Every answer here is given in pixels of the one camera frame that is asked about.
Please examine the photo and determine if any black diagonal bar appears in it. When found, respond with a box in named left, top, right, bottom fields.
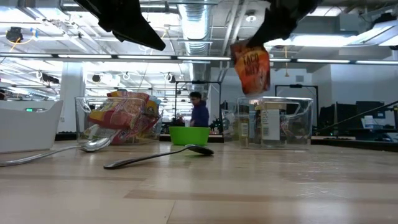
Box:
left=312, top=100, right=398, bottom=135

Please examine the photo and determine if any red yellow ramen packet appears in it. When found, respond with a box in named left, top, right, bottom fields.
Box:
left=88, top=91, right=150, bottom=130

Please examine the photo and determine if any yellow hanging cord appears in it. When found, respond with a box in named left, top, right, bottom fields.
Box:
left=284, top=45, right=290, bottom=78

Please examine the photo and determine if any silver metal spoon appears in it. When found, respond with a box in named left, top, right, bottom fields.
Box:
left=0, top=138, right=111, bottom=167

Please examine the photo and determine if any white rectangular dish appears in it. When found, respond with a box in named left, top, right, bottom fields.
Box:
left=0, top=100, right=64, bottom=154

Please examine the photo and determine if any orange red noodle packet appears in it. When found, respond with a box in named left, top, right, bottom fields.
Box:
left=83, top=124, right=119, bottom=144

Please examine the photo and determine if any black metal stand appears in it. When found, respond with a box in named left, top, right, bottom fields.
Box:
left=274, top=83, right=320, bottom=127
left=174, top=80, right=222, bottom=125

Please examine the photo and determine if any clear plastic bin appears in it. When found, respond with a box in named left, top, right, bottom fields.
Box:
left=235, top=96, right=314, bottom=149
left=75, top=96, right=164, bottom=145

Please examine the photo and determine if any blue ramen packet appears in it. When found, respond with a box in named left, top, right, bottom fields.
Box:
left=144, top=95, right=162, bottom=119

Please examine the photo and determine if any brown snack packet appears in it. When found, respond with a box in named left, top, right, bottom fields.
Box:
left=229, top=40, right=271, bottom=96

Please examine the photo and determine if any black spoon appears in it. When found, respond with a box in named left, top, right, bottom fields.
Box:
left=103, top=144, right=215, bottom=170

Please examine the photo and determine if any person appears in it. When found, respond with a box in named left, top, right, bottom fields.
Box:
left=188, top=91, right=210, bottom=128

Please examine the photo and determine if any black-lid spice jar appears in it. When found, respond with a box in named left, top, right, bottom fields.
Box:
left=238, top=105, right=250, bottom=147

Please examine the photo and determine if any black computer monitor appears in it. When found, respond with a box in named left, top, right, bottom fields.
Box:
left=356, top=100, right=386, bottom=125
left=319, top=104, right=336, bottom=125

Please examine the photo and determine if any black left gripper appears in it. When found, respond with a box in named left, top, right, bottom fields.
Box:
left=74, top=0, right=167, bottom=52

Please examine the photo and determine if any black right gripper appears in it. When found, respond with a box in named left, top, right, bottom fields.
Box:
left=247, top=0, right=323, bottom=47

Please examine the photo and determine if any tan-lid spice jar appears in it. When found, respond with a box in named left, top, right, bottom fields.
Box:
left=260, top=104, right=281, bottom=147

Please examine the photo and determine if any green plastic bowl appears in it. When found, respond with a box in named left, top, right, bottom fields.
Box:
left=169, top=126, right=211, bottom=146

